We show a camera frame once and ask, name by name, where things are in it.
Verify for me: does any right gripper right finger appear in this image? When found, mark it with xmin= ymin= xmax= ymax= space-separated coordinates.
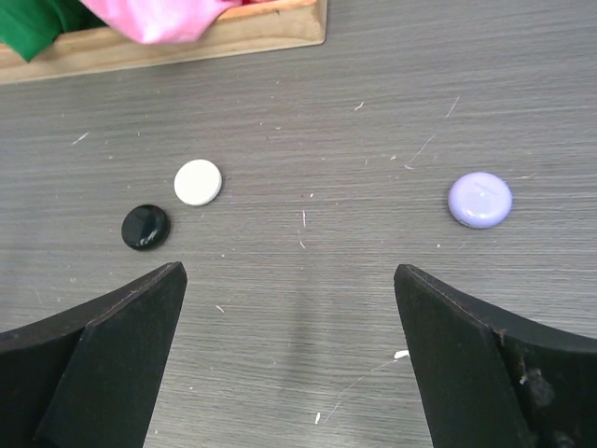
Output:
xmin=394 ymin=264 xmax=596 ymax=448

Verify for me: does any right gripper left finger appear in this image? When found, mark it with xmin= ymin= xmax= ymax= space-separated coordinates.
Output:
xmin=1 ymin=262 xmax=187 ymax=448

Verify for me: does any black earbud case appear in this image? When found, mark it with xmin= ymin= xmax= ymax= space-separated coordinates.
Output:
xmin=120 ymin=204 xmax=172 ymax=251

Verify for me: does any purple earbud case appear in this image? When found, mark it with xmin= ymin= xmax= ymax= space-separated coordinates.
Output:
xmin=448 ymin=172 xmax=513 ymax=229

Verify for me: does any white earbud case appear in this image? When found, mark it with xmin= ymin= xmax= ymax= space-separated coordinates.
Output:
xmin=174 ymin=159 xmax=223 ymax=206

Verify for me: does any wooden clothes rack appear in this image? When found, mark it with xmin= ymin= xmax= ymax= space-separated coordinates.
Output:
xmin=0 ymin=0 xmax=327 ymax=86

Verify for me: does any green t-shirt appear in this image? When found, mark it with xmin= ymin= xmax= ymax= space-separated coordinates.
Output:
xmin=1 ymin=0 xmax=105 ymax=63

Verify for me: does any pink t-shirt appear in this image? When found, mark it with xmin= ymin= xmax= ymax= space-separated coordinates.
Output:
xmin=82 ymin=0 xmax=243 ymax=45

